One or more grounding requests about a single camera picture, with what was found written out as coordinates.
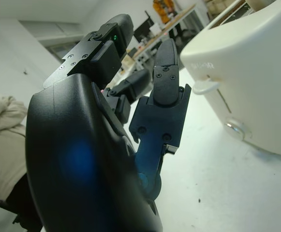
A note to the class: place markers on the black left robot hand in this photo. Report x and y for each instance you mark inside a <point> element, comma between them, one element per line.
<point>82,145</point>

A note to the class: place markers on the cream toaster lever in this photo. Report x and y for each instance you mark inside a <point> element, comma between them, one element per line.
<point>205,87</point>

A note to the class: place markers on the silver toaster dial knob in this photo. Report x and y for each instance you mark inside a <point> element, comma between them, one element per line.
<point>238,126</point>

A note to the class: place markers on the cream two-slot toaster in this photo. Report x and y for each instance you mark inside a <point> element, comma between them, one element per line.
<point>258,72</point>

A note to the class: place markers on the person in beige jacket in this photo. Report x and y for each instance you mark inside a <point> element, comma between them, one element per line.
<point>4,145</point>

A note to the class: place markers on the person in orange top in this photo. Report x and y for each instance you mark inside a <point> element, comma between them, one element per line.
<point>163,9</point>

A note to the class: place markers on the long workbench with clutter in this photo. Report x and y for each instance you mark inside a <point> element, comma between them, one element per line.
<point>181,17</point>

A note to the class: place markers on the grey door with frame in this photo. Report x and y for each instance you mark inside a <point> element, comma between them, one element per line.
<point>58,36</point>

